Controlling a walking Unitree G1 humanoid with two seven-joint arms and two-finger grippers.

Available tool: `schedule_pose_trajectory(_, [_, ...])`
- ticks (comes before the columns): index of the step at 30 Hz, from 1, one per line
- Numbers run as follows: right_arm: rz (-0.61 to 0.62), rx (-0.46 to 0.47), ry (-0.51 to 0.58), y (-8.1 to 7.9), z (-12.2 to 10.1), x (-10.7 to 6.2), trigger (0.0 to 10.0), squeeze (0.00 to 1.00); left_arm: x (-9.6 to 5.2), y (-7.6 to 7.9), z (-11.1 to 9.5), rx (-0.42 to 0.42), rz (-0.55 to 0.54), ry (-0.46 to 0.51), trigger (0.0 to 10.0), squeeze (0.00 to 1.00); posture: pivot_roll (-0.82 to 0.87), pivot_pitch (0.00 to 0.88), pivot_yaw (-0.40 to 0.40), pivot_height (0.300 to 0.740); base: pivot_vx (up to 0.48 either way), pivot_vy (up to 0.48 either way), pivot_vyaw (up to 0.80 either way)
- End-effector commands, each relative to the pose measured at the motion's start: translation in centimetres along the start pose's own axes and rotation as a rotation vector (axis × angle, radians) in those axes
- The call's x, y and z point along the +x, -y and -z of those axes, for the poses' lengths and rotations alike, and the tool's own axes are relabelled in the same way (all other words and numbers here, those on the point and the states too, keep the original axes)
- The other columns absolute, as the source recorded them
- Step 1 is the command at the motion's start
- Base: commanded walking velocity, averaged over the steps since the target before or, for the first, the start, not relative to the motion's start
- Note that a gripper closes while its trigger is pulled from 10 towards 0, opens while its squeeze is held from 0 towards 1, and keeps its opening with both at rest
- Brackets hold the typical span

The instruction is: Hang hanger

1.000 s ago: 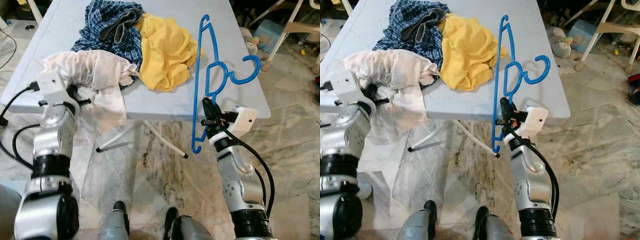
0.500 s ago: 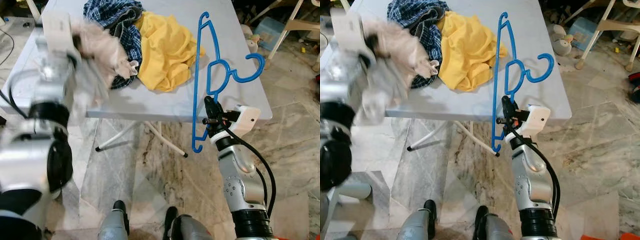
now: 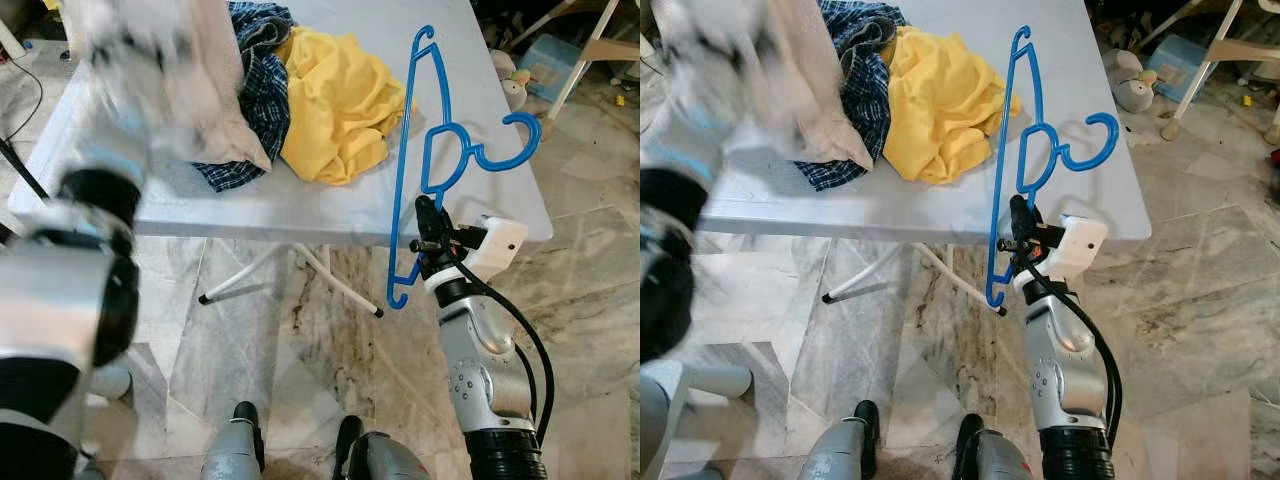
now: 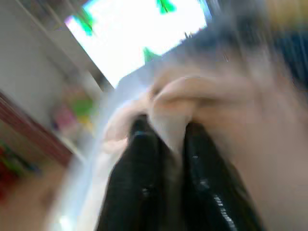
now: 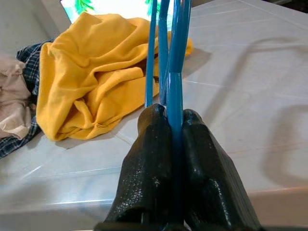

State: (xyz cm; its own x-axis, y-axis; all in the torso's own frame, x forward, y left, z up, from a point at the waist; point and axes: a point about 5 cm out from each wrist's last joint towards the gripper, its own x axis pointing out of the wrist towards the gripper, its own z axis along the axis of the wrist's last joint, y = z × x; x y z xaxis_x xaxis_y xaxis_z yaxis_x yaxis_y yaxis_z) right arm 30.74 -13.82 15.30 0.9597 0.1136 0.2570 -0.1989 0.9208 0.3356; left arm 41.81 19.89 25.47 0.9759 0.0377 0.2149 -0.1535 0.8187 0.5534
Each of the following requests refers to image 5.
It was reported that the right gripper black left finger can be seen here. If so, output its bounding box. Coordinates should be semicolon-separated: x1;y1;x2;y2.
103;103;174;224

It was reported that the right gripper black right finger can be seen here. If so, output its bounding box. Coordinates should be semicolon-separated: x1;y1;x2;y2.
181;108;263;228

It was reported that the blue plastic hanger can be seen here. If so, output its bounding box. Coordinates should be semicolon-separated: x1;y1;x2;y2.
143;0;193;228

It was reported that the white t-shirt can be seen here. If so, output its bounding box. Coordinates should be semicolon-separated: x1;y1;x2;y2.
0;56;37;140

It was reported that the white folding table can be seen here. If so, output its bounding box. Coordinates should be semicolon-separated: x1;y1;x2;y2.
0;0;308;228

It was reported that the yellow cloth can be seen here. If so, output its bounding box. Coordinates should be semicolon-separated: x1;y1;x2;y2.
36;12;194;141

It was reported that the blue plaid cloth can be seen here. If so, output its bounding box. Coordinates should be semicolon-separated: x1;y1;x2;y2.
0;38;55;158

